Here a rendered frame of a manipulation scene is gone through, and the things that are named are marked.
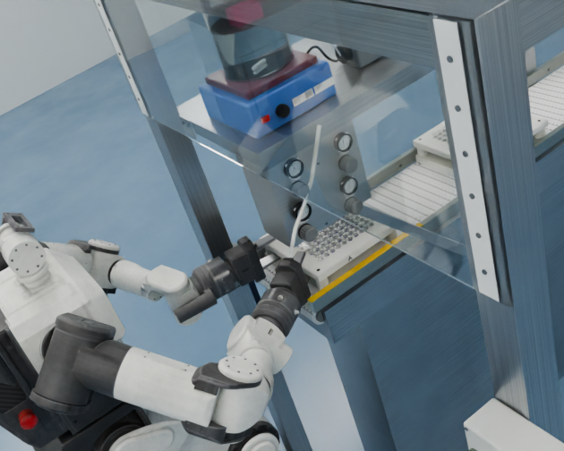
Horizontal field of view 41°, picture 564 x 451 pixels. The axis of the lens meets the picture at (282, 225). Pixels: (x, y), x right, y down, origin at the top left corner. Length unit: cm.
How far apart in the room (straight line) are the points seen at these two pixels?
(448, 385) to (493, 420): 116
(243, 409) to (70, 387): 28
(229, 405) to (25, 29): 556
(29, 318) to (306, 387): 156
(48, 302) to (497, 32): 96
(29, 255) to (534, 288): 88
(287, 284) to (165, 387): 45
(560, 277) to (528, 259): 151
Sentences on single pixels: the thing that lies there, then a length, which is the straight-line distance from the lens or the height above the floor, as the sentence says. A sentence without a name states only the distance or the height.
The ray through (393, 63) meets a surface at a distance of 81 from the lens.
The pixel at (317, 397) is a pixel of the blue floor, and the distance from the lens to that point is 274.
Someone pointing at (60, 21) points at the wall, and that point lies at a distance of 671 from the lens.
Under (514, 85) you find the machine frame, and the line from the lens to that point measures 77.
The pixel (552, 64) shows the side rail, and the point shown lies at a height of 92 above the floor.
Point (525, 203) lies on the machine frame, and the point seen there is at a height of 148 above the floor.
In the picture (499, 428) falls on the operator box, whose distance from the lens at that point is 103.
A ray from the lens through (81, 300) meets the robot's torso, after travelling 140.
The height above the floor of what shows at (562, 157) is 84.
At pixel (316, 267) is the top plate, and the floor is 96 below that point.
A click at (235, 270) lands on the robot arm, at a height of 98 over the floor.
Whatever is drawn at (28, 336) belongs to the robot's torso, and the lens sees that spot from 140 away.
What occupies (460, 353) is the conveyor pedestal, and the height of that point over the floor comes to 42.
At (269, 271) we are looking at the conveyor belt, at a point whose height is 89.
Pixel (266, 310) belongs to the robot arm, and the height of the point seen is 100.
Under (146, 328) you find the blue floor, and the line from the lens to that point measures 335.
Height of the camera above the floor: 196
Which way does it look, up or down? 33 degrees down
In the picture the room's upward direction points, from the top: 19 degrees counter-clockwise
